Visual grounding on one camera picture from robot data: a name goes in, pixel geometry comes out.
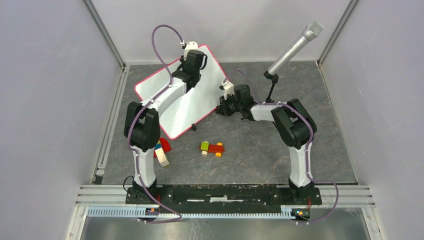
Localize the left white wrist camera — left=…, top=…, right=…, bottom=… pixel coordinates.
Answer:
left=180, top=41, right=199, bottom=60

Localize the grey slotted cable duct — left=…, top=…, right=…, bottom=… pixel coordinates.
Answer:
left=86, top=205, right=312, bottom=220

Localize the black tripod microphone stand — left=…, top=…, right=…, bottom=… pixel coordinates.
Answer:
left=263, top=70, right=279, bottom=103

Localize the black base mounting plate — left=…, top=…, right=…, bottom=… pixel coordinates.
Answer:
left=125, top=184, right=322, bottom=215

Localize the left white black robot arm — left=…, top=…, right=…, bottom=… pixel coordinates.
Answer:
left=124, top=49, right=208, bottom=204

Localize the silver microphone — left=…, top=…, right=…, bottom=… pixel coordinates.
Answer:
left=264, top=21, right=324, bottom=76

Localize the red wooden block toy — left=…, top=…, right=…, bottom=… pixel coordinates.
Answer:
left=153, top=137, right=172, bottom=168

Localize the red toy car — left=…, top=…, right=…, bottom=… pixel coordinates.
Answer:
left=199, top=141, right=225, bottom=158

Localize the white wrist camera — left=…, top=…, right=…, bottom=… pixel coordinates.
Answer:
left=219, top=81, right=234, bottom=100
left=180, top=41, right=199, bottom=60

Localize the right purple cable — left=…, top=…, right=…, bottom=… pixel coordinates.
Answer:
left=222, top=69, right=340, bottom=225

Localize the pink framed whiteboard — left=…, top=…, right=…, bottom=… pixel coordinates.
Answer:
left=134, top=44, right=226, bottom=140

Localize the purple cable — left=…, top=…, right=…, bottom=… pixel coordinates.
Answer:
left=222, top=69, right=340, bottom=225
left=127, top=24, right=186, bottom=225

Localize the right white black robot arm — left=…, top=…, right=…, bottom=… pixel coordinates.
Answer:
left=216, top=81, right=317, bottom=204

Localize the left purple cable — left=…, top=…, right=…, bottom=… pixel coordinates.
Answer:
left=127, top=24, right=186, bottom=225

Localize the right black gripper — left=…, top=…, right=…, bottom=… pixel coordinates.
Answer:
left=216, top=93, right=243, bottom=118

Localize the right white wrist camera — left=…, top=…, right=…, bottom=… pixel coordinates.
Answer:
left=219, top=81, right=234, bottom=100

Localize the black whiteboard stand clip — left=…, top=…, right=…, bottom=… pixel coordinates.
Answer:
left=191, top=123, right=197, bottom=132

